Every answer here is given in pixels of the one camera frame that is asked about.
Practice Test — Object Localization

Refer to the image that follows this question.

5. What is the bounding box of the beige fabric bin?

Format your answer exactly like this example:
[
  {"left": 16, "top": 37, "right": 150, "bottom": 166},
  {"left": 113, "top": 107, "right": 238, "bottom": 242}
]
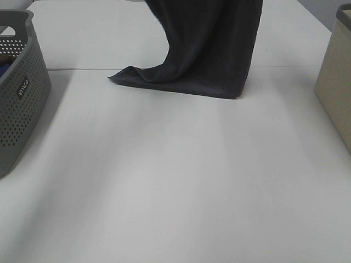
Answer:
[{"left": 315, "top": 3, "right": 350, "bottom": 150}]

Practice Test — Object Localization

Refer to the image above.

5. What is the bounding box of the blue towel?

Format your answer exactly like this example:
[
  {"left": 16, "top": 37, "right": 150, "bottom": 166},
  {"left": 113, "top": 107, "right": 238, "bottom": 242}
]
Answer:
[{"left": 0, "top": 63, "right": 11, "bottom": 77}]

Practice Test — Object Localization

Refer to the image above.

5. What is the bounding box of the dark grey towel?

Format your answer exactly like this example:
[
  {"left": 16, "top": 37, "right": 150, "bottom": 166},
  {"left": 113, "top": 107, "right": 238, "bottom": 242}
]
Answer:
[{"left": 110, "top": 0, "right": 263, "bottom": 99}]

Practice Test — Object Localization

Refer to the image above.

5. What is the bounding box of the grey perforated plastic basket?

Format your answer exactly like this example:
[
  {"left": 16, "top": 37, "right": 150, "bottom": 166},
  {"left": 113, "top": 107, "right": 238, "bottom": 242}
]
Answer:
[{"left": 1, "top": 9, "right": 52, "bottom": 177}]

